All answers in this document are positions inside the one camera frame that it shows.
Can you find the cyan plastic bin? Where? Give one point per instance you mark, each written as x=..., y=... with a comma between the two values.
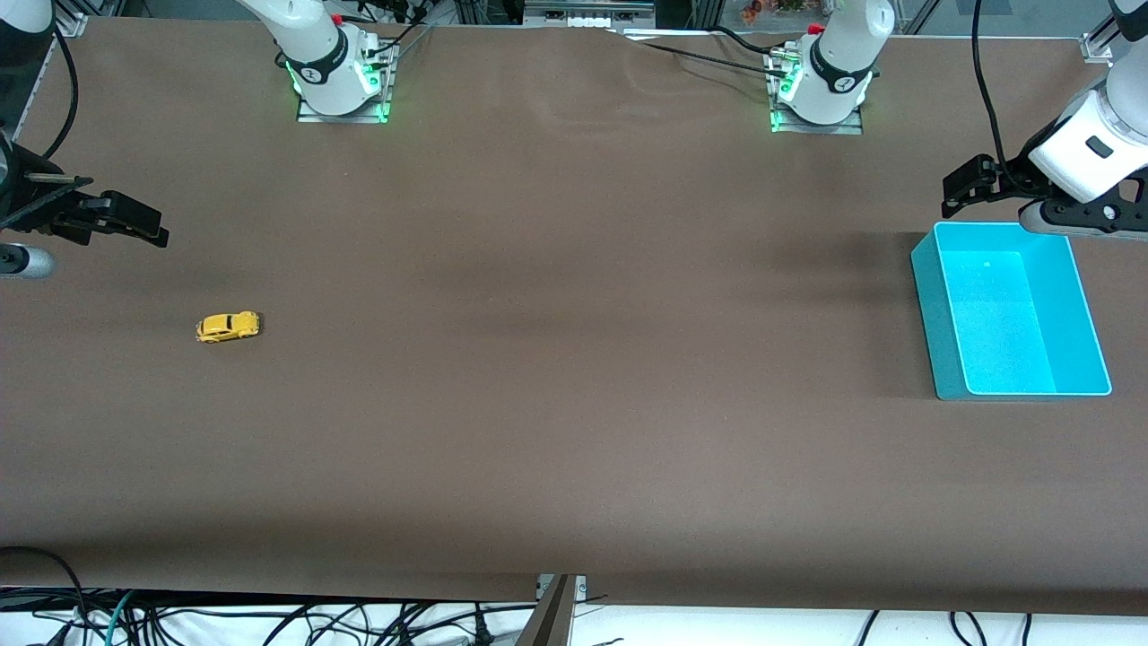
x=1004, y=323

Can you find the brown table mat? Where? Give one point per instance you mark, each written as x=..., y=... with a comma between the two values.
x=574, y=359

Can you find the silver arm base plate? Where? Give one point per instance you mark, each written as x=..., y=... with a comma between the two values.
x=854, y=126
x=377, y=112

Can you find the silver table edge bracket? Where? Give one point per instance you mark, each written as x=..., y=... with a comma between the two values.
x=578, y=588

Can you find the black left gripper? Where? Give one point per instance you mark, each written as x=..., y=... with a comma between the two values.
x=1011, y=172

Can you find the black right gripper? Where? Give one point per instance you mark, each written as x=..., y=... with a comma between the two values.
x=36, y=208

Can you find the orange background object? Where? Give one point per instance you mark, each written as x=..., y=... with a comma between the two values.
x=752, y=11

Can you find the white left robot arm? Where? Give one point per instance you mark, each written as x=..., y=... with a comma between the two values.
x=843, y=54

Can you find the white power strip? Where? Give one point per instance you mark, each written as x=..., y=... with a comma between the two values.
x=587, y=11

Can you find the dark metal beam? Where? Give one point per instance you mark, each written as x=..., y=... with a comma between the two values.
x=547, y=624

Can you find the silver corner bracket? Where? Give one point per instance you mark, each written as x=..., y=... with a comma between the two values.
x=1097, y=49

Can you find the yellow beetle toy car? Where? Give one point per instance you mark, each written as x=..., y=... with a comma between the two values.
x=226, y=327

